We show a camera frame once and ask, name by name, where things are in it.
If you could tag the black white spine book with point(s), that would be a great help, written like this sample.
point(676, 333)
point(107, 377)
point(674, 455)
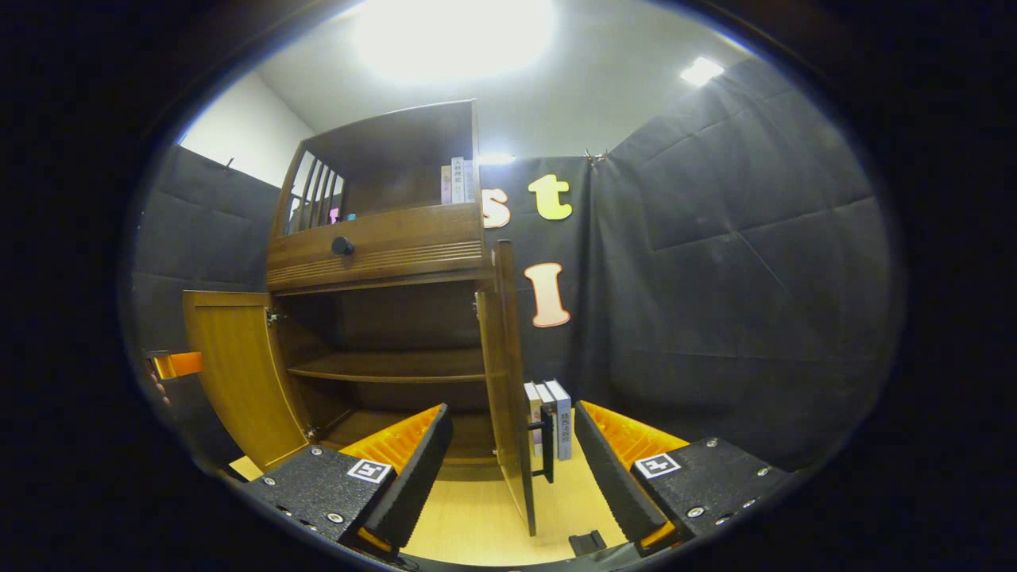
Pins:
point(547, 395)

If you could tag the black backdrop cloth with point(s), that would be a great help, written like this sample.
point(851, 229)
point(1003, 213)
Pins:
point(715, 278)

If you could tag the white purple spine book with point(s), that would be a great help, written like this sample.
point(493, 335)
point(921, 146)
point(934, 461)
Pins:
point(532, 409)

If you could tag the wooden cabinet door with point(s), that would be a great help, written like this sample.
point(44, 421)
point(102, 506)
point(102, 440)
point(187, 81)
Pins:
point(500, 381)
point(238, 373)

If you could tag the metal cloth clip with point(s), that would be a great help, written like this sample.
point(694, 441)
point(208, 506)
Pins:
point(595, 158)

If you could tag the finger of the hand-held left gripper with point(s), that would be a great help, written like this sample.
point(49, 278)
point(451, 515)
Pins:
point(181, 365)

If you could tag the wooden inner shelf board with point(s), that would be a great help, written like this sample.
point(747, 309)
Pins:
point(389, 365)

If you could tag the large ceiling light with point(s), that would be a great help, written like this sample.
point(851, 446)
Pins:
point(453, 36)

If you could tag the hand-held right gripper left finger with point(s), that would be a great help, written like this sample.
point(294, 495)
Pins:
point(417, 477)

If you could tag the pink spine book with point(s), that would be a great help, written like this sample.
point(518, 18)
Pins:
point(446, 187)

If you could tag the small ceiling light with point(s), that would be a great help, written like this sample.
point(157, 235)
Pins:
point(701, 71)

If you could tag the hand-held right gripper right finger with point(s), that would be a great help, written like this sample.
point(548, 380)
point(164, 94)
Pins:
point(612, 477)

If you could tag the wooden double-door shoe cabinet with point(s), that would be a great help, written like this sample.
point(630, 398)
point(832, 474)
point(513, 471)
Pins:
point(397, 318)

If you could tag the blue grey spine book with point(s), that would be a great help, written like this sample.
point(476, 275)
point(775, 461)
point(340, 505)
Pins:
point(562, 421)

